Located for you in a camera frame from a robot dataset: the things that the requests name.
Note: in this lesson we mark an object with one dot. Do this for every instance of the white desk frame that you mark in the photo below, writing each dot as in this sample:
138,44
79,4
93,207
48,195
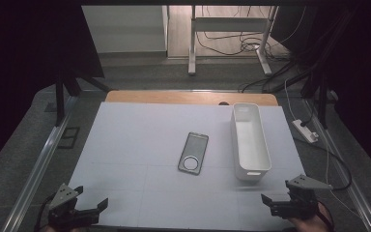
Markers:
228,24

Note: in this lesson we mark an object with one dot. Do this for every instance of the white table mat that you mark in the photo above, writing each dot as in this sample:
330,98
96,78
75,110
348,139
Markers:
135,145

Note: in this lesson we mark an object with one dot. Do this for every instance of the person's right hand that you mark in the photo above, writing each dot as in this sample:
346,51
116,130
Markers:
309,224

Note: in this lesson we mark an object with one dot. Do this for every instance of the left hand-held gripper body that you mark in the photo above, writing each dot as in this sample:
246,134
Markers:
62,196

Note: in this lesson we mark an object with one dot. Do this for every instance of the black stand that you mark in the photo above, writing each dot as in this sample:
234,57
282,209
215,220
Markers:
60,96
322,100

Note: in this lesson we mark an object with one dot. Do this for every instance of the black curtain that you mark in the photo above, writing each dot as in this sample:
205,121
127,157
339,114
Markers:
19,64
364,80

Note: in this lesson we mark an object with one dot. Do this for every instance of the white cabinet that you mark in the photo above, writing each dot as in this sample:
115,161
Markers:
125,29

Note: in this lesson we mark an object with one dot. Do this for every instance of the white power strip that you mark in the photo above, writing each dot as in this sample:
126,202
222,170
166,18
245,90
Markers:
305,130

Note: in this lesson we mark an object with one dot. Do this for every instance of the dark table grommet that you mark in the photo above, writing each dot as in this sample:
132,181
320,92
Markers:
224,103

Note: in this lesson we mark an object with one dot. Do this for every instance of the person's left hand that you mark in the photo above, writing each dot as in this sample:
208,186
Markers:
48,229

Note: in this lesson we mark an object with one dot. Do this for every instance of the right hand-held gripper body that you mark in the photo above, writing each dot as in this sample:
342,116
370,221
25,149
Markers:
302,203

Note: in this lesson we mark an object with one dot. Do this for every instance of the white plastic bin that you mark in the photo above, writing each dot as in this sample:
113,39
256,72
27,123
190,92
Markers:
250,141

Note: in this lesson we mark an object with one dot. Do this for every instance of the metal rail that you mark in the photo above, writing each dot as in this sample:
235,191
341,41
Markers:
354,190
42,161

